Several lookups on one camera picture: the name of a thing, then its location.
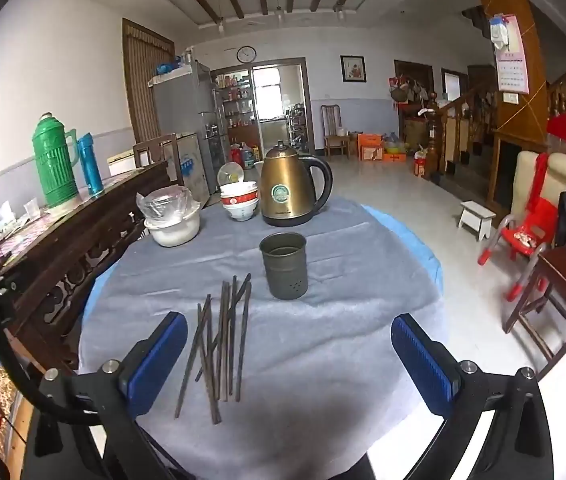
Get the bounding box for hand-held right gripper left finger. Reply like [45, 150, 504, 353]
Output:
[22, 311, 189, 480]

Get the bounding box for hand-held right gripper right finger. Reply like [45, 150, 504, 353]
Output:
[390, 313, 561, 480]

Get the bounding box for bundle of dark chopsticks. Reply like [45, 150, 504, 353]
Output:
[174, 273, 254, 425]

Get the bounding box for grey metal chopstick holder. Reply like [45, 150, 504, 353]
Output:
[259, 232, 309, 301]

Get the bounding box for pink checkered table mat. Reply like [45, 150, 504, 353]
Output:
[0, 187, 124, 271]

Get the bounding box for dark carved wooden sideboard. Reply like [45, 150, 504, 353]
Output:
[0, 160, 173, 378]

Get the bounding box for blue table cover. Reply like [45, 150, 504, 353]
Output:
[82, 204, 445, 321]

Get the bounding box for white enamel pot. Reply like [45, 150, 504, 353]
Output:
[144, 210, 202, 248]

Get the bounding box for clear plastic bag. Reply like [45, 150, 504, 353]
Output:
[136, 186, 200, 224]

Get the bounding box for red plastic child chair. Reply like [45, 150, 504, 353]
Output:
[478, 197, 560, 302]

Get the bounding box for white wooden stool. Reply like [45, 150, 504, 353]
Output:
[458, 200, 497, 240]

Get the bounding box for dark brown wooden chair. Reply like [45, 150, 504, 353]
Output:
[503, 247, 566, 382]

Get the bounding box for green thermos flask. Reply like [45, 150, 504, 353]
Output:
[32, 114, 80, 210]

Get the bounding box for blue thermos flask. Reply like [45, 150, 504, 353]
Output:
[77, 132, 106, 197]

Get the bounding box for white small freezer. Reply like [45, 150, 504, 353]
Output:
[175, 132, 212, 202]

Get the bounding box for cream upholstered chair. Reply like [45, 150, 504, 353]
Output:
[510, 150, 566, 247]

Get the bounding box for golden electric kettle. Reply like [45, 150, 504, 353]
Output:
[260, 141, 334, 227]

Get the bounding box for orange cardboard box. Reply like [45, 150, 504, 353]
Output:
[357, 132, 384, 162]

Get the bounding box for wooden staircase railing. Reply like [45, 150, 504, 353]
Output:
[430, 60, 566, 183]

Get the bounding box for light wooden chair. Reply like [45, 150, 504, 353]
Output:
[321, 104, 350, 159]

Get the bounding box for orange wooden partition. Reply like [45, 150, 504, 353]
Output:
[463, 0, 550, 213]

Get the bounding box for grey refrigerator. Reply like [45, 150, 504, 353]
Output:
[149, 61, 220, 201]

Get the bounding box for glass shelf with bottles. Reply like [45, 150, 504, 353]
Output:
[213, 72, 260, 161]

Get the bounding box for brown door curtain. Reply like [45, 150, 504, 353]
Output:
[122, 18, 177, 147]

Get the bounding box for blue plastic bags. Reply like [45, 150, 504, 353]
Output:
[155, 56, 185, 77]

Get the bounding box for framed flower picture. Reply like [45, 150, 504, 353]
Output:
[340, 55, 367, 83]

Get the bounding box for black cable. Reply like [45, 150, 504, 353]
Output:
[0, 255, 114, 427]

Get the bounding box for pink wall calendar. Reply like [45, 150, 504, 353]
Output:
[489, 14, 531, 94]

